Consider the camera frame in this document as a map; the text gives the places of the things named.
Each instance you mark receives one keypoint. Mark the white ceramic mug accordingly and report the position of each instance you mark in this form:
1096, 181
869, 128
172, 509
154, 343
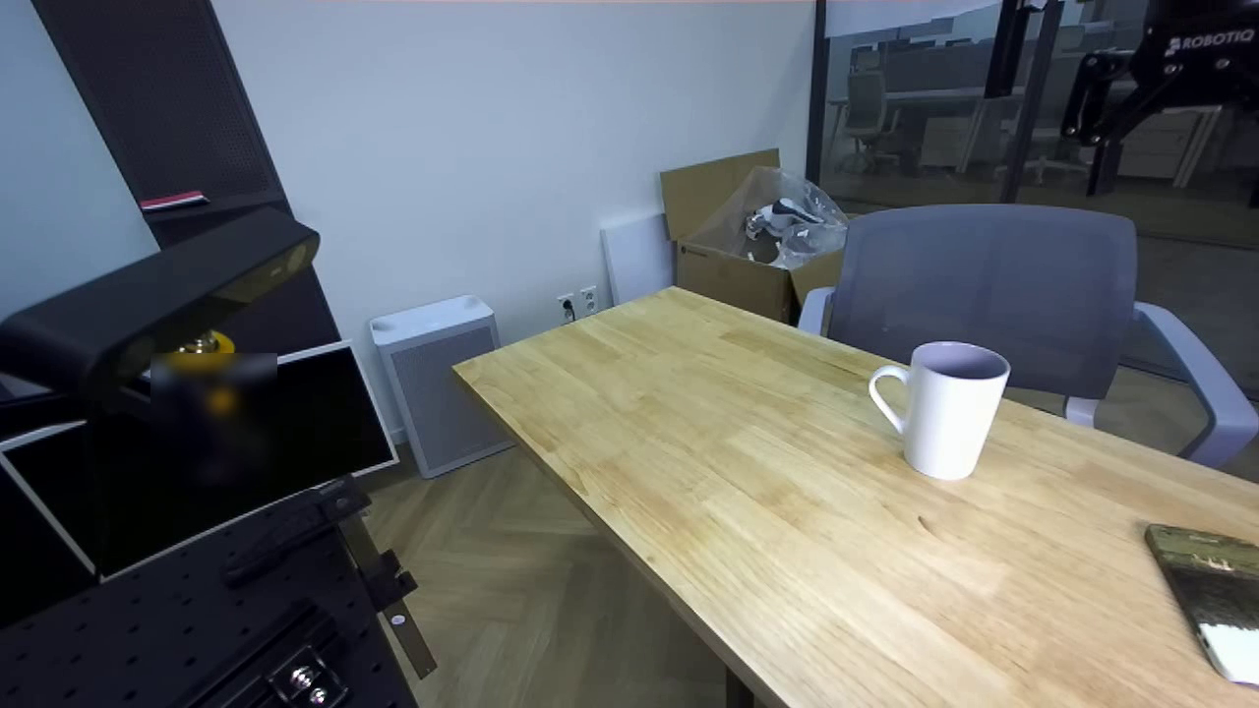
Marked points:
944, 402

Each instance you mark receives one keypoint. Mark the cardboard box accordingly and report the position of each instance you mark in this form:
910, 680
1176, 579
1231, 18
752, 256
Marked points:
752, 234

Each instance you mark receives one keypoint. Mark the white air purifier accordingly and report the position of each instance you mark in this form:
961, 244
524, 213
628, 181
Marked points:
419, 353

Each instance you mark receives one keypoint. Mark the grey office chair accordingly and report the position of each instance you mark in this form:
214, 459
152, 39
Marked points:
1052, 290

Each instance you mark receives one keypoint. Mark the black perforated breadboard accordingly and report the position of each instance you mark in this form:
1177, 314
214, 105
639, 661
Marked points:
289, 608

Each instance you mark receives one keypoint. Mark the smartphone on table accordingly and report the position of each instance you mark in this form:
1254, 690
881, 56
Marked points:
1218, 591

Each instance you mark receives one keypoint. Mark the white board leaning wall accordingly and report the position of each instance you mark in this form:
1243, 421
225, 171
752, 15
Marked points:
639, 256

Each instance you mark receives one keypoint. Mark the black stereo camera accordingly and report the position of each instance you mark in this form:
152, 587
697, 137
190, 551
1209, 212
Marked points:
121, 326

